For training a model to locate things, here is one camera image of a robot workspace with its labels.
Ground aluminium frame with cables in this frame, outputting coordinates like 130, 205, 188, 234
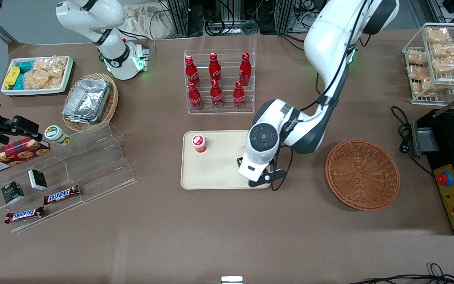
164, 0, 330, 37

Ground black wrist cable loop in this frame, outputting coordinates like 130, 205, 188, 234
270, 147, 293, 192

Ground black floor cable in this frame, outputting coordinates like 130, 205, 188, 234
347, 263, 454, 284

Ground red tartan cookie box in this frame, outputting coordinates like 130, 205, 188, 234
0, 137, 51, 176

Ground black box white label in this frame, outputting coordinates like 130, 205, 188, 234
28, 170, 48, 191

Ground wrapped cracker pack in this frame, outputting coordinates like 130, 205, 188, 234
432, 58, 454, 75
406, 50, 429, 66
407, 65, 432, 80
432, 43, 454, 58
412, 79, 435, 97
424, 27, 450, 44

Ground clear acrylic bottle rack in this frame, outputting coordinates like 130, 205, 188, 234
184, 49, 256, 115

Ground yellow snack packet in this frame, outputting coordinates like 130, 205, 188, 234
5, 66, 21, 90

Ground white wire basket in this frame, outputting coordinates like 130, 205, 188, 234
402, 23, 454, 106

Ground red cola bottle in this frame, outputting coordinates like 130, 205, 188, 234
209, 52, 222, 81
239, 52, 252, 86
185, 55, 201, 85
233, 81, 246, 109
210, 79, 223, 109
188, 82, 203, 110

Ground black machine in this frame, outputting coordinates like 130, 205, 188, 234
410, 106, 454, 235

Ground black box gold logo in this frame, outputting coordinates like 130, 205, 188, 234
1, 181, 25, 205

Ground clear acrylic stepped shelf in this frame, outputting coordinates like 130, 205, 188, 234
0, 121, 137, 234

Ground silver foil container stack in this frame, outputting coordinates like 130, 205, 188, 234
62, 78, 111, 125

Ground oval wicker basket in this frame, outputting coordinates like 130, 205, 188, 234
61, 73, 119, 133

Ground Snickers chocolate bar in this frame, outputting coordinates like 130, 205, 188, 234
5, 206, 45, 224
44, 185, 80, 206

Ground small red white-capped bottle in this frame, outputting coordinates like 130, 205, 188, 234
192, 135, 207, 153

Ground beige crumpled cloth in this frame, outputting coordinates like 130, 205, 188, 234
123, 3, 173, 40

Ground beige plastic tray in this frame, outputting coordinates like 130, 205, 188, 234
181, 130, 272, 190

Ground green white capped bottle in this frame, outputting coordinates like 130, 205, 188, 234
45, 125, 73, 146

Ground clear bag rice crackers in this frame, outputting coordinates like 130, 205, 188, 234
24, 70, 64, 90
34, 56, 68, 75

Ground black power cable with plug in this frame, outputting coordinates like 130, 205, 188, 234
391, 106, 435, 176

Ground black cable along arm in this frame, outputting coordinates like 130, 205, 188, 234
301, 0, 370, 112

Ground round brown wicker basket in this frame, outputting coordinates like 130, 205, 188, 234
325, 139, 401, 211

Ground teal snack packet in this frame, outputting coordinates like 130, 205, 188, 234
14, 61, 35, 90

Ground white rectangular bin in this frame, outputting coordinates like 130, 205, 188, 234
1, 56, 74, 97

